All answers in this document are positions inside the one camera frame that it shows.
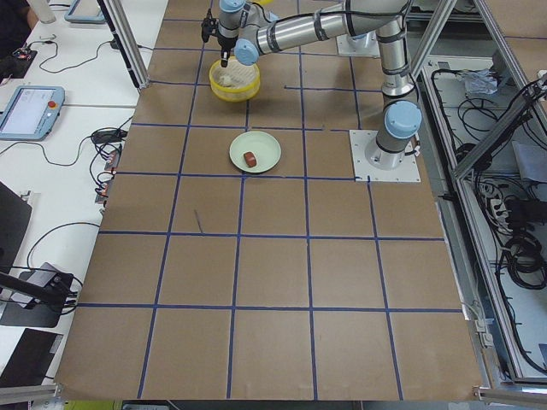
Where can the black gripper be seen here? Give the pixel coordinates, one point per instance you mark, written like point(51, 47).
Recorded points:
point(225, 42)

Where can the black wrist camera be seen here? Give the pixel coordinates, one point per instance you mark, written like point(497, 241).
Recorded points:
point(209, 27)

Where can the aluminium frame post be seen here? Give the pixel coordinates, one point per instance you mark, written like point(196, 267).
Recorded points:
point(121, 31)

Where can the black power adapter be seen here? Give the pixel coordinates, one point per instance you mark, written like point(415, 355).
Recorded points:
point(108, 136)

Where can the blue teach pendant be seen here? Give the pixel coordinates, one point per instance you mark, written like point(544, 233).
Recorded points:
point(84, 12)
point(31, 113)

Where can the yellow lower steamer layer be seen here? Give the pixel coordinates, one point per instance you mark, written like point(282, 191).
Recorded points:
point(246, 81)

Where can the brown red bun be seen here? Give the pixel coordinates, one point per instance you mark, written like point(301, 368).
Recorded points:
point(250, 159)

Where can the light green plate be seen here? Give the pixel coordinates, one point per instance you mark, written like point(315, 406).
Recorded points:
point(265, 147)

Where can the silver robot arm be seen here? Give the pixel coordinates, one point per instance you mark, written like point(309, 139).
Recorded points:
point(246, 30)

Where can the white steamed bun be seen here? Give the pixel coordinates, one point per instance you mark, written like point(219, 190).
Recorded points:
point(225, 81)

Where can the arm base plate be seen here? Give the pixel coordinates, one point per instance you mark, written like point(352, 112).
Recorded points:
point(372, 164)
point(364, 45)

